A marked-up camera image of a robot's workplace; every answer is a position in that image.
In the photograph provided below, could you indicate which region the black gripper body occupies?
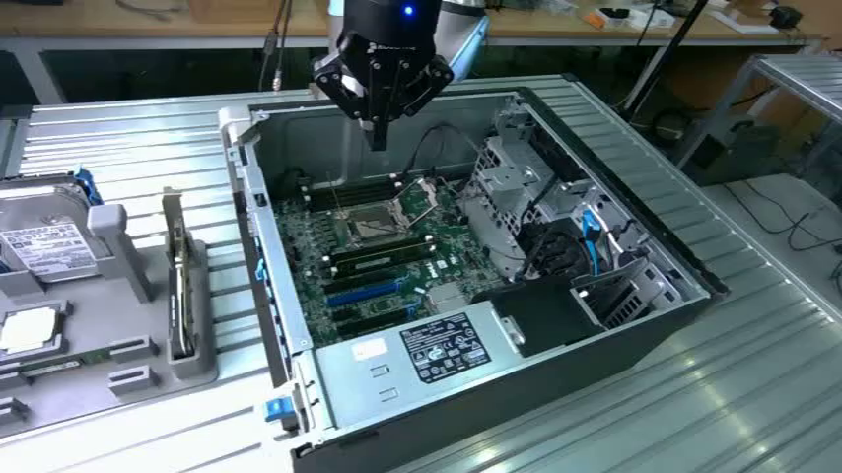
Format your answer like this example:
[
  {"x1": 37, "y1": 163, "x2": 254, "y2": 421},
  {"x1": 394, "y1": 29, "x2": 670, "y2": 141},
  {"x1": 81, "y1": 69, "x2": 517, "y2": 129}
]
[{"x1": 334, "y1": 0, "x2": 440, "y2": 63}]

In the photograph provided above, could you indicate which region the green graphics card with fan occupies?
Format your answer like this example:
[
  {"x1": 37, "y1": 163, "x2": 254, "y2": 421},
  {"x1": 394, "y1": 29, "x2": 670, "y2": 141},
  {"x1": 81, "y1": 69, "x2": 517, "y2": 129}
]
[{"x1": 160, "y1": 185, "x2": 200, "y2": 357}]

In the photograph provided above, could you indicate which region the silver metal disk bay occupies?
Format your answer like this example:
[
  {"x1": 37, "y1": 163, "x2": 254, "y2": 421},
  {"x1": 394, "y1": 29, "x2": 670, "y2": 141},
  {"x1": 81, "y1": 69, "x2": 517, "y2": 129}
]
[{"x1": 459, "y1": 110, "x2": 594, "y2": 287}]

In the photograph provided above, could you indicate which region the black RAM slot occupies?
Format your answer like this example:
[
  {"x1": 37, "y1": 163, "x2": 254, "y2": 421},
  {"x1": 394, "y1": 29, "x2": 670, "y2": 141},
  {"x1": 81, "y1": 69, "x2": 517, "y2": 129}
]
[
  {"x1": 310, "y1": 189, "x2": 406, "y2": 212},
  {"x1": 307, "y1": 183, "x2": 403, "y2": 205},
  {"x1": 306, "y1": 177, "x2": 400, "y2": 199},
  {"x1": 327, "y1": 232, "x2": 428, "y2": 257},
  {"x1": 327, "y1": 236, "x2": 431, "y2": 262}
]

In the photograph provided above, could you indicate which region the metal socket cover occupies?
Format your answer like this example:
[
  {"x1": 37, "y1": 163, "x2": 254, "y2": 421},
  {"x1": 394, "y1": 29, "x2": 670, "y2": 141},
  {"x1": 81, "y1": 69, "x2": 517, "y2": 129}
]
[{"x1": 392, "y1": 177, "x2": 439, "y2": 224}]

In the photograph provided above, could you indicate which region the thin metal locking lever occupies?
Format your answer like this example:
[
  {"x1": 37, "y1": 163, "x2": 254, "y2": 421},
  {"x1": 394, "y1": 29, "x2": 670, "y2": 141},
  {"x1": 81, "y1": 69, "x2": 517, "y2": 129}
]
[{"x1": 326, "y1": 171, "x2": 351, "y2": 219}]

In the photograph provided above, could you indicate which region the CPU socket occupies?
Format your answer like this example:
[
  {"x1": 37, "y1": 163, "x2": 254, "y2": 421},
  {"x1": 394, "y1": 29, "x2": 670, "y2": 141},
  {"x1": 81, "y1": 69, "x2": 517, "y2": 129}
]
[{"x1": 338, "y1": 204, "x2": 404, "y2": 246}]

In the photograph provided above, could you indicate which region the wooden desk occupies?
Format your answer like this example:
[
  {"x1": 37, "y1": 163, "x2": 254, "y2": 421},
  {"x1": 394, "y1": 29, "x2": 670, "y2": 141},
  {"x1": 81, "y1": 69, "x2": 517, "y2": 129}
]
[{"x1": 0, "y1": 0, "x2": 830, "y2": 50}]

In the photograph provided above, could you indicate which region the orange and white box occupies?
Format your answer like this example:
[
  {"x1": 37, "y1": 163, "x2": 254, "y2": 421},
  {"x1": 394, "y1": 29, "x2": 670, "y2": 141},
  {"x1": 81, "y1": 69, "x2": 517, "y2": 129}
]
[{"x1": 582, "y1": 6, "x2": 677, "y2": 31}]

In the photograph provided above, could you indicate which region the black stand pole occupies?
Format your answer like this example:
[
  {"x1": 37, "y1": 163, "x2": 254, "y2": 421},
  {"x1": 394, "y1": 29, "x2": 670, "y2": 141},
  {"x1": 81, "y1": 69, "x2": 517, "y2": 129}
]
[{"x1": 621, "y1": 0, "x2": 711, "y2": 112}]

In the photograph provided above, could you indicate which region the green motherboard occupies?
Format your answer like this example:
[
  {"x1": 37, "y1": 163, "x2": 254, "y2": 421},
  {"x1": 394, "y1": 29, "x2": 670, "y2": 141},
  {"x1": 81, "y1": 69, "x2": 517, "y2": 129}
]
[{"x1": 272, "y1": 177, "x2": 527, "y2": 346}]

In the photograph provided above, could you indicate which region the green RAM stick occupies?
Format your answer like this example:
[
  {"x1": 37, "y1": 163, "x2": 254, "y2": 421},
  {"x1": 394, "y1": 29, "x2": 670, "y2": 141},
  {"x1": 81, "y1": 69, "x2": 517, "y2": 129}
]
[
  {"x1": 0, "y1": 346, "x2": 115, "y2": 379},
  {"x1": 335, "y1": 245, "x2": 434, "y2": 275}
]

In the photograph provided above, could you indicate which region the black long expansion slot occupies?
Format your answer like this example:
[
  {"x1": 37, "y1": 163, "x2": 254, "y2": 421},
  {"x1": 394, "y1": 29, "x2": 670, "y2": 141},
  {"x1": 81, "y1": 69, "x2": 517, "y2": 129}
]
[
  {"x1": 324, "y1": 273, "x2": 404, "y2": 297},
  {"x1": 338, "y1": 314, "x2": 415, "y2": 340},
  {"x1": 331, "y1": 301, "x2": 411, "y2": 324}
]

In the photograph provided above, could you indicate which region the blue disk carrier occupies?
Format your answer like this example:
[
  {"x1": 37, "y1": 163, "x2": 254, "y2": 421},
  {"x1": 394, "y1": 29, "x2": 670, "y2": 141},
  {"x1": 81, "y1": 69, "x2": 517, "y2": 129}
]
[{"x1": 69, "y1": 167, "x2": 107, "y2": 208}]

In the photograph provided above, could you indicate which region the silver chipset heatsink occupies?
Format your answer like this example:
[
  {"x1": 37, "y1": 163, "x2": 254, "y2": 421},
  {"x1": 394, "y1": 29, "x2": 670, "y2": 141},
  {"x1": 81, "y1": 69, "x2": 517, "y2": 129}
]
[{"x1": 424, "y1": 286, "x2": 470, "y2": 312}]

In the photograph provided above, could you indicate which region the blue expansion slot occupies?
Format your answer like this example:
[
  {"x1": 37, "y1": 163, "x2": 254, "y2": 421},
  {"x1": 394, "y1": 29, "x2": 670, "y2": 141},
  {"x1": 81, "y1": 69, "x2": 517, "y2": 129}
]
[{"x1": 327, "y1": 281, "x2": 408, "y2": 307}]

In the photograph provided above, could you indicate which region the white flat box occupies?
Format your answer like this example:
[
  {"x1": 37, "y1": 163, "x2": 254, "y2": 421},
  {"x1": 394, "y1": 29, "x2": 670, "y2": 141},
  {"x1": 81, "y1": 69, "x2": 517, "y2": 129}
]
[{"x1": 707, "y1": 8, "x2": 779, "y2": 35}]

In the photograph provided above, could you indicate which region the black floor device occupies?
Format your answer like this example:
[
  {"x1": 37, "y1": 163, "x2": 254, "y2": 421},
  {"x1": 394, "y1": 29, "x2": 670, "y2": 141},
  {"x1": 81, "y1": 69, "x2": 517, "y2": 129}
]
[{"x1": 687, "y1": 120, "x2": 785, "y2": 187}]

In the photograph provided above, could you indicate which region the black plastic shroud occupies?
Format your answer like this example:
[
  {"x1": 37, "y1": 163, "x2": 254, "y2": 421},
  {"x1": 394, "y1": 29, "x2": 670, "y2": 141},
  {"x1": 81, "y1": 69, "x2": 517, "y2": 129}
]
[{"x1": 470, "y1": 283, "x2": 610, "y2": 359}]

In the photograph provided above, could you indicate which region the silver vented drive cage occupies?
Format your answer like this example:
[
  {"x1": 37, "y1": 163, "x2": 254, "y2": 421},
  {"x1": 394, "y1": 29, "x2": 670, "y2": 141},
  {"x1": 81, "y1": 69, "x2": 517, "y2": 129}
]
[{"x1": 569, "y1": 255, "x2": 690, "y2": 331}]

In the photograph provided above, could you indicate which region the silver hard disk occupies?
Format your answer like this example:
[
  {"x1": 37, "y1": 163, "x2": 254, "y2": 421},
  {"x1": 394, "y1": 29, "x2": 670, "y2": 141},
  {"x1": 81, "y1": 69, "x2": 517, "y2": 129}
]
[{"x1": 0, "y1": 177, "x2": 114, "y2": 285}]

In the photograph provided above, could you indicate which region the black power adapter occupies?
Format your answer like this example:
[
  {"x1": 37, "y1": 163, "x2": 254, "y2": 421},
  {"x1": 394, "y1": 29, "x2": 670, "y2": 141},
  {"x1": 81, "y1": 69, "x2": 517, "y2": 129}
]
[{"x1": 769, "y1": 4, "x2": 805, "y2": 29}]

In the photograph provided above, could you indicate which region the metal slat side table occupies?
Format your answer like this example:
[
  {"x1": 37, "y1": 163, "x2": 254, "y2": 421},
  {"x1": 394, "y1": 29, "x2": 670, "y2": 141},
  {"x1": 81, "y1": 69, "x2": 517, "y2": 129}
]
[{"x1": 670, "y1": 52, "x2": 842, "y2": 174}]

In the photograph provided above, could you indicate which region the grey printed parts rack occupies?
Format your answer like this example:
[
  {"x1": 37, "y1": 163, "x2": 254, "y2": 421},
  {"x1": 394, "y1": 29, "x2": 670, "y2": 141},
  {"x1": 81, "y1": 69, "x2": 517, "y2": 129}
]
[{"x1": 0, "y1": 201, "x2": 223, "y2": 436}]

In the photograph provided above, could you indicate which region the silver power supply unit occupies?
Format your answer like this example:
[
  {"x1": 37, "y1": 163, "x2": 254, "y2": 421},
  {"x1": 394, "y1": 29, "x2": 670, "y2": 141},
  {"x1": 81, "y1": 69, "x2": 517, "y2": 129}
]
[{"x1": 314, "y1": 300, "x2": 529, "y2": 430}]

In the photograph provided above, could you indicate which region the black open PC case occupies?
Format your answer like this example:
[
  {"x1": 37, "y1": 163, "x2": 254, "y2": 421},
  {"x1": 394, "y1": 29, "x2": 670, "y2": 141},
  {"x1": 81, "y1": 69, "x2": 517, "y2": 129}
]
[{"x1": 218, "y1": 73, "x2": 731, "y2": 473}]

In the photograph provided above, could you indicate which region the blue case latch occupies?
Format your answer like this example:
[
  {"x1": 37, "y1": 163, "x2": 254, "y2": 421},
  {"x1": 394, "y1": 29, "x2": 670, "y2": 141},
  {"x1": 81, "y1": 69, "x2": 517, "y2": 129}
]
[{"x1": 263, "y1": 397, "x2": 295, "y2": 424}]

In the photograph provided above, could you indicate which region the silver CPU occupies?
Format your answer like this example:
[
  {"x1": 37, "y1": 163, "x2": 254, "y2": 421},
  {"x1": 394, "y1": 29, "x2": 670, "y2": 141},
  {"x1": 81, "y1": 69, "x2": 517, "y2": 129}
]
[{"x1": 0, "y1": 307, "x2": 64, "y2": 354}]

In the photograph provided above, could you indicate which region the hanging cable with plug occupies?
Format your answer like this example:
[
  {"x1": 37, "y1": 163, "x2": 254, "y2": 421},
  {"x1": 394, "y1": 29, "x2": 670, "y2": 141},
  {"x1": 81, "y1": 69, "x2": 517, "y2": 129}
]
[{"x1": 259, "y1": 0, "x2": 295, "y2": 93}]

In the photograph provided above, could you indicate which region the blue flat wire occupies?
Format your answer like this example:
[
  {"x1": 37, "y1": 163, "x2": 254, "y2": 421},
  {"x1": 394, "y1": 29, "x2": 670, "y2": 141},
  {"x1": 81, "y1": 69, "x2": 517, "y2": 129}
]
[{"x1": 581, "y1": 209, "x2": 605, "y2": 278}]

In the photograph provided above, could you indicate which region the thin black cable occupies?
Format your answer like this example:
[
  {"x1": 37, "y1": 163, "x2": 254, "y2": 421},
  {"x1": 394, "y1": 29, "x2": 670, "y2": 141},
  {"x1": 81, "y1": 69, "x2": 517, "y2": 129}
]
[{"x1": 722, "y1": 179, "x2": 842, "y2": 250}]

